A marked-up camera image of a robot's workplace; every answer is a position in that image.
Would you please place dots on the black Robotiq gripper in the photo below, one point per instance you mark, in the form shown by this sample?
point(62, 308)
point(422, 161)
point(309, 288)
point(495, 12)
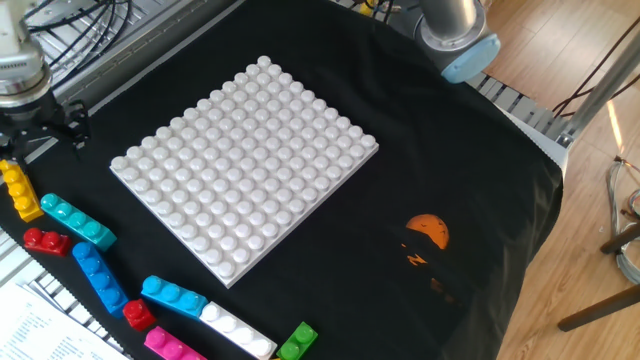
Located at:
point(30, 117)

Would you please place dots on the yellow four-stud block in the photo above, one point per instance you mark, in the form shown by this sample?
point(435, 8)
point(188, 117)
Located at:
point(20, 192)

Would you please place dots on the teal four-stud block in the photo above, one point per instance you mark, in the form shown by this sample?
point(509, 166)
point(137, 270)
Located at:
point(75, 220)

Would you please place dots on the blue four-stud block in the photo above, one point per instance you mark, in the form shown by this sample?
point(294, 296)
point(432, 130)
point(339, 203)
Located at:
point(100, 280)

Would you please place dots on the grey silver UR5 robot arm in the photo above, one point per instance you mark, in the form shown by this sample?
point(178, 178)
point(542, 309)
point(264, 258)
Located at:
point(455, 25)

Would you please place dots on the red two-stud block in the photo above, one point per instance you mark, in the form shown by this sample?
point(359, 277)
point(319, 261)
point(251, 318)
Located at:
point(47, 243)

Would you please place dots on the white studded baseplate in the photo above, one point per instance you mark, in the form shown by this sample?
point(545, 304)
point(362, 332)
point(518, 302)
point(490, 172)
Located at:
point(225, 200)

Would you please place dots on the white printed paper sheets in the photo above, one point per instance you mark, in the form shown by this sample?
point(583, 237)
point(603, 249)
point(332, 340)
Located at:
point(35, 330)

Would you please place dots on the red one-stud block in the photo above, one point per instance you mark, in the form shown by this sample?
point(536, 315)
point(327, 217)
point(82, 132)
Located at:
point(138, 315)

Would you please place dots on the light blue three-stud block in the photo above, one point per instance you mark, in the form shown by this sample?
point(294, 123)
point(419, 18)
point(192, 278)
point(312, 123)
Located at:
point(172, 296)

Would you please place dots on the pink three-stud block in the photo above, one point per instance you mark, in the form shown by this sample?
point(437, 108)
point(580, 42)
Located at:
point(167, 347)

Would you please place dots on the white four-stud block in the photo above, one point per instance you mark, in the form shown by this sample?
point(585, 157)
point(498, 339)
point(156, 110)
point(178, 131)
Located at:
point(235, 330)

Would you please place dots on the green two-stud block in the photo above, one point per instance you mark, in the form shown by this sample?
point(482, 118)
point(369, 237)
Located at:
point(296, 342)

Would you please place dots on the black cloth with orange print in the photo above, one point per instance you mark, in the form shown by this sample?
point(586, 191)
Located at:
point(375, 150)

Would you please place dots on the dark wooden furniture leg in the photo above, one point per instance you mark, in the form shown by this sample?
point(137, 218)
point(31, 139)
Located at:
point(620, 239)
point(600, 308)

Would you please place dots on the aluminium frame post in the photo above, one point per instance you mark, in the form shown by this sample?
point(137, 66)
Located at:
point(600, 92)

